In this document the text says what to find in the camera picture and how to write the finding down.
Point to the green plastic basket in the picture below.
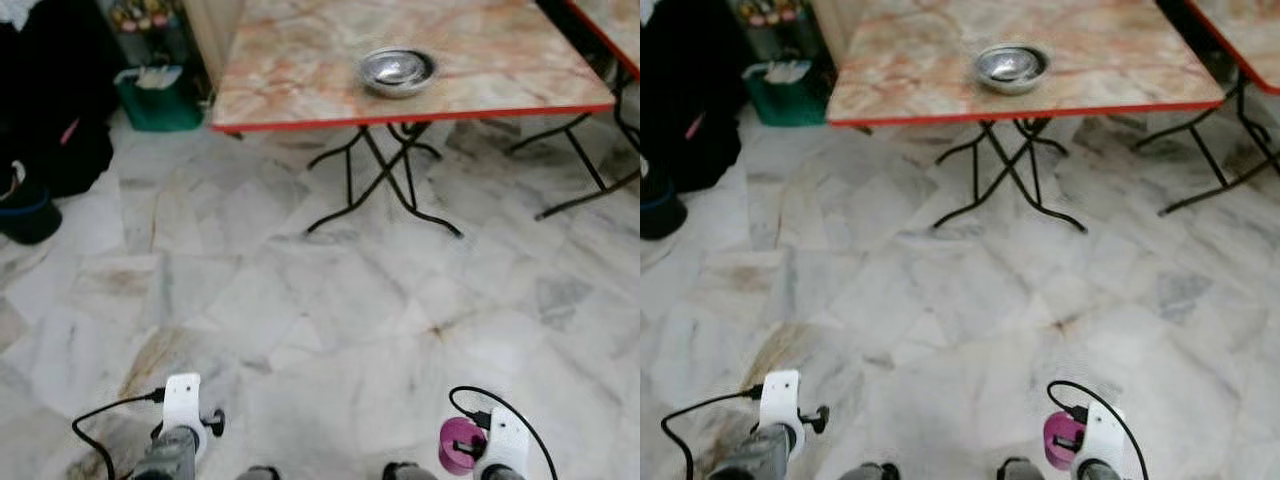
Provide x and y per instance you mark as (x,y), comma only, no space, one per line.
(785,105)
(160,110)

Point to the pink plastic cup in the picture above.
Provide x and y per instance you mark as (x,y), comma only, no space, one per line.
(455,440)
(1058,435)

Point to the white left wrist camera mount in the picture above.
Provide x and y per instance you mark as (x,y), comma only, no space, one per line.
(780,395)
(182,400)

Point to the white cloth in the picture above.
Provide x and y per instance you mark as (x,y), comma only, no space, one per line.
(647,8)
(15,10)

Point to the steel bowl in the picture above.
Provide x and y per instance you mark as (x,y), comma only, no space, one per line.
(1012,68)
(397,70)

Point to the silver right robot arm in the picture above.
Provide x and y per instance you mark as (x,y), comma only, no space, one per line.
(503,473)
(1098,472)

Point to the light wooden cabinet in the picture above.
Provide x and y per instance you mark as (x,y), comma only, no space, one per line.
(210,35)
(828,30)

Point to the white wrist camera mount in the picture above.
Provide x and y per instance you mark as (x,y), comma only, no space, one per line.
(508,440)
(182,400)
(780,395)
(1103,440)

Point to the dark bucket blue rim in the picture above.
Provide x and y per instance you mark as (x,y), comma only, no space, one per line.
(662,220)
(30,225)

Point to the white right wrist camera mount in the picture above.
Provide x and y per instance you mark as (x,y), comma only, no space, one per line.
(1103,440)
(508,440)

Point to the shelf of small bottles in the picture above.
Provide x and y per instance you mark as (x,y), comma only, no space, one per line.
(770,18)
(140,20)

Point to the black fabric pile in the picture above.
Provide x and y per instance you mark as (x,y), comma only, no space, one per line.
(50,100)
(690,100)

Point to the marble pattern table red edge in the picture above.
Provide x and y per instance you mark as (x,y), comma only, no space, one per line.
(615,20)
(300,70)
(900,70)
(1250,25)

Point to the dark robot right foot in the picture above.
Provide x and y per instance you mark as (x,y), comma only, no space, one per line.
(410,472)
(1022,470)

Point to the dark robot foot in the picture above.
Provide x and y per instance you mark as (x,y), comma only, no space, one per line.
(258,474)
(410,472)
(868,473)
(1022,470)

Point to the black metal table legs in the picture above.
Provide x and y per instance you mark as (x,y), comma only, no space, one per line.
(385,163)
(1010,163)
(590,196)
(1220,187)

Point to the dark robot left foot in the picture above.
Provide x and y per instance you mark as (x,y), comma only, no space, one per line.
(868,473)
(258,474)

